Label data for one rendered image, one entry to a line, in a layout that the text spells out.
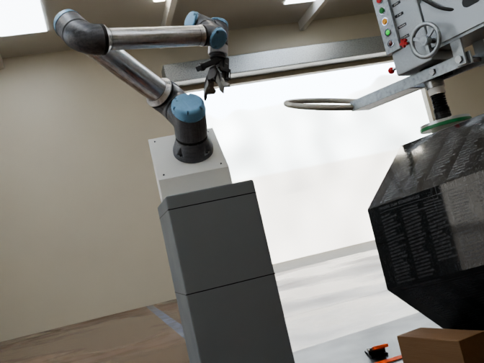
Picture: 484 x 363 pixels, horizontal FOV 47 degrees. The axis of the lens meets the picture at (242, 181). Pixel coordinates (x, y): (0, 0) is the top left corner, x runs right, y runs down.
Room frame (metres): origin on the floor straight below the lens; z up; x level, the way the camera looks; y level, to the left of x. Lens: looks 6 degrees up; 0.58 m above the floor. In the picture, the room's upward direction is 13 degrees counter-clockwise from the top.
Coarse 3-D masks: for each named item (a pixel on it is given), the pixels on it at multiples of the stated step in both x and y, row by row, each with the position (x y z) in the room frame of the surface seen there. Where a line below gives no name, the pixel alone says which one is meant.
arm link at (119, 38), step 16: (64, 32) 2.03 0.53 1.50; (80, 32) 2.00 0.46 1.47; (96, 32) 2.01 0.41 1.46; (112, 32) 2.05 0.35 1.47; (128, 32) 2.09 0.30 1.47; (144, 32) 2.12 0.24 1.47; (160, 32) 2.16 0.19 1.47; (176, 32) 2.20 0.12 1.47; (192, 32) 2.24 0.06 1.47; (208, 32) 2.27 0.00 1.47; (224, 32) 2.30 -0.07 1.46; (80, 48) 2.03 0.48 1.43; (96, 48) 2.03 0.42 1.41; (112, 48) 2.08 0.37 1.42; (128, 48) 2.12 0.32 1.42; (144, 48) 2.17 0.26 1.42
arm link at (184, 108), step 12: (180, 96) 2.46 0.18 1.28; (192, 96) 2.47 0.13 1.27; (168, 108) 2.49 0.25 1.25; (180, 108) 2.41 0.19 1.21; (192, 108) 2.41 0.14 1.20; (204, 108) 2.44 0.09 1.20; (168, 120) 2.55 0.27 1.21; (180, 120) 2.42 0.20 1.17; (192, 120) 2.42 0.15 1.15; (204, 120) 2.47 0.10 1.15; (180, 132) 2.47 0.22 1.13; (192, 132) 2.46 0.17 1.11; (204, 132) 2.51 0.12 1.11
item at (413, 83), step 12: (456, 60) 2.23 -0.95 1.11; (468, 60) 2.22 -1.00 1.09; (480, 60) 2.30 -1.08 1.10; (420, 72) 2.41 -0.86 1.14; (432, 72) 2.35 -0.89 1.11; (444, 72) 2.32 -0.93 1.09; (456, 72) 2.40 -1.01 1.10; (396, 84) 2.53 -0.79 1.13; (408, 84) 2.47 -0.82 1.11; (420, 84) 2.55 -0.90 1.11; (372, 96) 2.65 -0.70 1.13; (384, 96) 2.60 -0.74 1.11; (396, 96) 2.62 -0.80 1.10; (360, 108) 2.74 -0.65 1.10; (372, 108) 2.82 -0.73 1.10
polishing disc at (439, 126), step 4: (468, 116) 2.36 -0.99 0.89; (448, 120) 2.33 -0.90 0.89; (452, 120) 2.33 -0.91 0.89; (456, 120) 2.33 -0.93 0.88; (460, 120) 2.33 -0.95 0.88; (464, 120) 2.36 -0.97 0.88; (436, 124) 2.35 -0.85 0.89; (440, 124) 2.34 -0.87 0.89; (444, 124) 2.34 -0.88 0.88; (448, 124) 2.36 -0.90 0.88; (452, 124) 2.39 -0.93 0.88; (424, 128) 2.40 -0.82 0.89; (428, 128) 2.38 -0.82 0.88; (432, 128) 2.38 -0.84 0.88; (436, 128) 2.41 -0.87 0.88; (440, 128) 2.44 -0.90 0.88; (444, 128) 2.48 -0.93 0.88; (420, 132) 2.46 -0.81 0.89; (424, 132) 2.44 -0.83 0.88; (428, 132) 2.47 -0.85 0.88; (432, 132) 2.51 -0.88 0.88
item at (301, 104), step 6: (288, 102) 2.90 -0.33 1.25; (294, 102) 3.10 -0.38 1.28; (300, 102) 3.14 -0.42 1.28; (306, 102) 3.17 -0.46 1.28; (312, 102) 3.18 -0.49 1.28; (318, 102) 3.19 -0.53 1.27; (324, 102) 3.19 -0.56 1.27; (330, 102) 3.19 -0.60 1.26; (336, 102) 3.18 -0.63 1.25; (342, 102) 3.17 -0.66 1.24; (348, 102) 3.15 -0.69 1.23; (294, 108) 2.86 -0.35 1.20; (300, 108) 2.82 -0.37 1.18; (306, 108) 2.79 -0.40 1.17; (312, 108) 2.78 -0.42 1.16; (318, 108) 2.76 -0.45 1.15; (324, 108) 2.76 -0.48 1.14; (330, 108) 2.75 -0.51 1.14; (336, 108) 2.75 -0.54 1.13; (342, 108) 2.75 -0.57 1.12; (348, 108) 2.76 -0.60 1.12
